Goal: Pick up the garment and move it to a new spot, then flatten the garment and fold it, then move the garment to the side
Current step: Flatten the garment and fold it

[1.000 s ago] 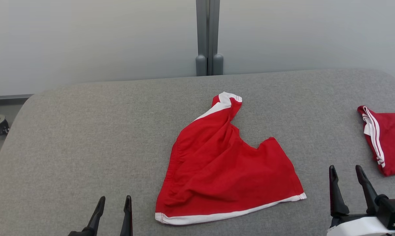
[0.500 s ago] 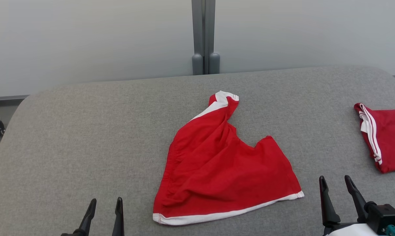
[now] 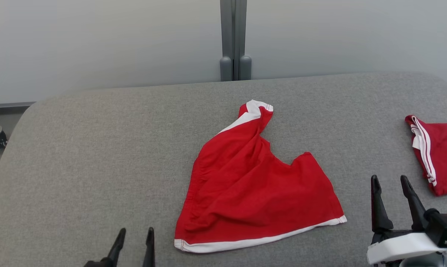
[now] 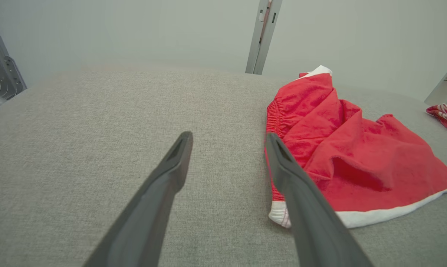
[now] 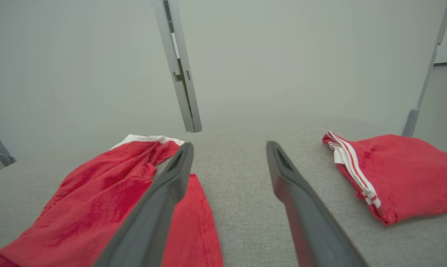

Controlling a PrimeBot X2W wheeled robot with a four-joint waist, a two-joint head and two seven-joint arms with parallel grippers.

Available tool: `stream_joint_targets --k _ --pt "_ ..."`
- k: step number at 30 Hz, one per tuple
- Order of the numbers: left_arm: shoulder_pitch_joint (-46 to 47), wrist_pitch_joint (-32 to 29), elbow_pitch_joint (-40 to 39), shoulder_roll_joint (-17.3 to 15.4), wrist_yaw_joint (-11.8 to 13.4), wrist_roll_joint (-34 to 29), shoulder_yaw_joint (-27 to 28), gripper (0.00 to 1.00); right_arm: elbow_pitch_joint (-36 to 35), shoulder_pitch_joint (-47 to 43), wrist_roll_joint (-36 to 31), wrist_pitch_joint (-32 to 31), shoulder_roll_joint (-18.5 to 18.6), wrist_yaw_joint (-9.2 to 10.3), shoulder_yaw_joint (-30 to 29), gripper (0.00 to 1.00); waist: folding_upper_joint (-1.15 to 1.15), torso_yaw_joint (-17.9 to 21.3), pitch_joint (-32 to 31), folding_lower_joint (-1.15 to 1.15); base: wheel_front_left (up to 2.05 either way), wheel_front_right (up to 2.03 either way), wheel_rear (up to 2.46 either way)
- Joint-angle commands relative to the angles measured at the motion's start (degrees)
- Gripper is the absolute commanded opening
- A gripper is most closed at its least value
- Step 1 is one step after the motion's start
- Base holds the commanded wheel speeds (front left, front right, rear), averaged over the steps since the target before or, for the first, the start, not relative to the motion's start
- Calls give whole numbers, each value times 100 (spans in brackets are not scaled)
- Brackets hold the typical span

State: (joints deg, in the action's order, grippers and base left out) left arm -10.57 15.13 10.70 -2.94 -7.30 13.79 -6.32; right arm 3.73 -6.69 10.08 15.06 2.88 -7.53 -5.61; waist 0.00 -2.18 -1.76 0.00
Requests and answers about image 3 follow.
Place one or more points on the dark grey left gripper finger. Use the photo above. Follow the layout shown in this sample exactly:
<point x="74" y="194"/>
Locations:
<point x="117" y="248"/>
<point x="150" y="252"/>

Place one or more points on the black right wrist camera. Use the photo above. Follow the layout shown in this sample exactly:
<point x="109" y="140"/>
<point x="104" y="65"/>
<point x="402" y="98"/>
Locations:
<point x="444" y="226"/>

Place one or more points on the red white-striped shorts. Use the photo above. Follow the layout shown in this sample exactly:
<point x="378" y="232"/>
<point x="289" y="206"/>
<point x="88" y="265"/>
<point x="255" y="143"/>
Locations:
<point x="446" y="155"/>

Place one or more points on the red shorts with white trim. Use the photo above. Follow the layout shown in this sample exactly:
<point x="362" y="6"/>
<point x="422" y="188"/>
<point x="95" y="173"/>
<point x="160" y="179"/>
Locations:
<point x="245" y="185"/>

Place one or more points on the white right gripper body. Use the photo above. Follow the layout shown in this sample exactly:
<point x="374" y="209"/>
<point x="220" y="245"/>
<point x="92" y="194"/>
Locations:
<point x="401" y="246"/>

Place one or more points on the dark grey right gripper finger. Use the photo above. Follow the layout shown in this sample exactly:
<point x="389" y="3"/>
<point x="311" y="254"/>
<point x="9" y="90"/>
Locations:
<point x="417" y="211"/>
<point x="380" y="211"/>

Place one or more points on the grey metal partition post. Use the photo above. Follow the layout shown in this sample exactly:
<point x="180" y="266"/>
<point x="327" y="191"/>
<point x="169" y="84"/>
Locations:
<point x="232" y="37"/>

